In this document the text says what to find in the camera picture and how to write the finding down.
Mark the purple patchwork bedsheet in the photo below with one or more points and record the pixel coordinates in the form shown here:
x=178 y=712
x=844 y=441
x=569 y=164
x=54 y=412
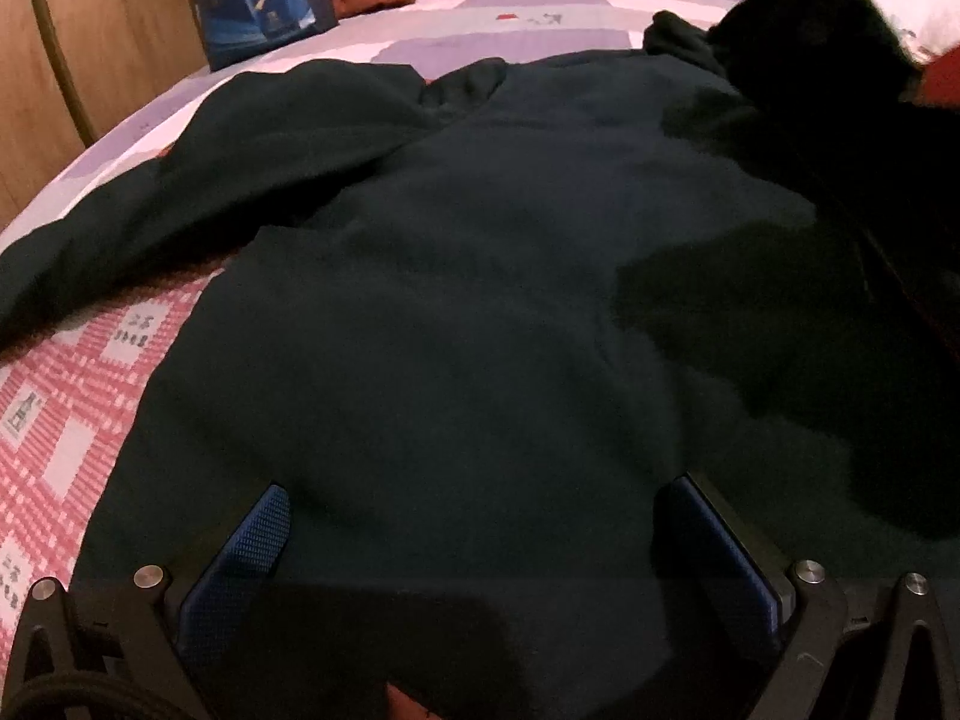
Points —
x=525 y=15

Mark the blue printed bag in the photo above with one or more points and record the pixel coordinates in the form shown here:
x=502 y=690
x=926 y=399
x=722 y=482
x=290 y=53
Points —
x=247 y=7

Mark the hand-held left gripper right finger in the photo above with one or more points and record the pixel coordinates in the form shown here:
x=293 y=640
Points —
x=721 y=540

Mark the thin curved hoop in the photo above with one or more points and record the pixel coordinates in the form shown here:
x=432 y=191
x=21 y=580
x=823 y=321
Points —
x=56 y=52

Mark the pink checked blanket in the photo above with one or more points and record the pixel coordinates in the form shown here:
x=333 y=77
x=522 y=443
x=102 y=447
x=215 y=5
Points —
x=75 y=405

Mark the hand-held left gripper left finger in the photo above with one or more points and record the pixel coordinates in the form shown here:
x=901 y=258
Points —
x=241 y=561

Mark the wooden wardrobe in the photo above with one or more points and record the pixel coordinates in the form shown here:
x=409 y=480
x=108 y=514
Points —
x=127 y=37

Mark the dark green jacket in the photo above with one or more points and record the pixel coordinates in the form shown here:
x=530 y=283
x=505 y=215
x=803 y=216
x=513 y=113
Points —
x=465 y=292

